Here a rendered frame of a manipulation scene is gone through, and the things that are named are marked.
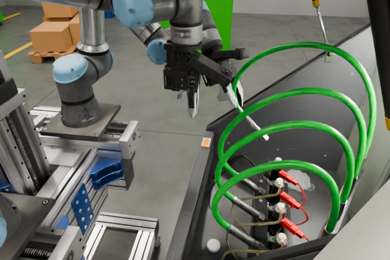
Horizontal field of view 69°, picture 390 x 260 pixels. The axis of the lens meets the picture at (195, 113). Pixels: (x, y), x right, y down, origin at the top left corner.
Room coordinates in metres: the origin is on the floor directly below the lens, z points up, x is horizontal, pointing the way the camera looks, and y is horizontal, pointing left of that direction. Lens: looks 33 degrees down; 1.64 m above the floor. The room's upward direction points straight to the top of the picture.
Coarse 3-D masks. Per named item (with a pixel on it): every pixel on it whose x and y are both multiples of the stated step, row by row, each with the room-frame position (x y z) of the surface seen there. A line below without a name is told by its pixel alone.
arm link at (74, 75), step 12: (60, 60) 0.92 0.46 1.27; (72, 60) 0.92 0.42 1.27; (84, 60) 0.92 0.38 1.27; (60, 72) 0.86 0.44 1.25; (72, 72) 0.86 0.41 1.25; (84, 72) 0.89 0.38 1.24; (96, 72) 0.96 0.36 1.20; (60, 84) 0.86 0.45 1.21; (72, 84) 0.86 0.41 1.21; (84, 84) 0.88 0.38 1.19; (60, 96) 0.87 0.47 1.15; (72, 96) 0.85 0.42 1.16; (84, 96) 0.87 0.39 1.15
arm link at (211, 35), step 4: (212, 28) 0.88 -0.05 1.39; (204, 32) 0.87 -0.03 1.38; (208, 32) 0.87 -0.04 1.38; (212, 32) 0.87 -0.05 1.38; (216, 32) 0.88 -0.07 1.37; (204, 36) 0.86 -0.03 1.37; (208, 36) 0.86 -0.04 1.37; (212, 36) 0.86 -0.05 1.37; (216, 36) 0.87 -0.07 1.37; (204, 40) 0.85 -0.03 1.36; (208, 40) 0.85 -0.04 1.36; (212, 40) 0.85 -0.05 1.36; (216, 40) 0.86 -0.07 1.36; (220, 40) 0.87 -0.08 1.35; (204, 44) 0.85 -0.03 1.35
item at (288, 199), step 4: (284, 192) 0.50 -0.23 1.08; (280, 196) 0.49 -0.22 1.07; (284, 196) 0.49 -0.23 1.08; (288, 196) 0.49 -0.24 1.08; (284, 200) 0.48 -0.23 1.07; (288, 200) 0.48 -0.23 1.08; (292, 200) 0.47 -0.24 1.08; (288, 204) 0.47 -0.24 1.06; (292, 204) 0.47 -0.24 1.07; (296, 204) 0.46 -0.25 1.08; (296, 208) 0.46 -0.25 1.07
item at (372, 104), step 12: (276, 48) 0.69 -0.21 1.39; (288, 48) 0.67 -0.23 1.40; (324, 48) 0.63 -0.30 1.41; (336, 48) 0.62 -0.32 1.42; (252, 60) 0.72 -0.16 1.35; (348, 60) 0.60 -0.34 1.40; (240, 72) 0.74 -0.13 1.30; (360, 72) 0.58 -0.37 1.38; (372, 84) 0.57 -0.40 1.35; (372, 96) 0.56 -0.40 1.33; (240, 108) 0.74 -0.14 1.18; (372, 108) 0.55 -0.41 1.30; (372, 120) 0.55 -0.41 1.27; (372, 132) 0.54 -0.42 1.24
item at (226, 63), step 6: (216, 42) 0.85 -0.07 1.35; (204, 48) 0.85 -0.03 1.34; (210, 48) 0.85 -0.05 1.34; (216, 48) 0.86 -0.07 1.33; (204, 54) 0.86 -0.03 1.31; (210, 54) 0.88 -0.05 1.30; (216, 60) 0.82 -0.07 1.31; (222, 60) 0.81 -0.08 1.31; (228, 60) 0.83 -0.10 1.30; (222, 66) 0.80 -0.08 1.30; (228, 66) 0.81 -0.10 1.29; (234, 72) 0.81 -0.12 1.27; (204, 78) 0.82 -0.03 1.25; (210, 78) 0.81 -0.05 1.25; (210, 84) 0.79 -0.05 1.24
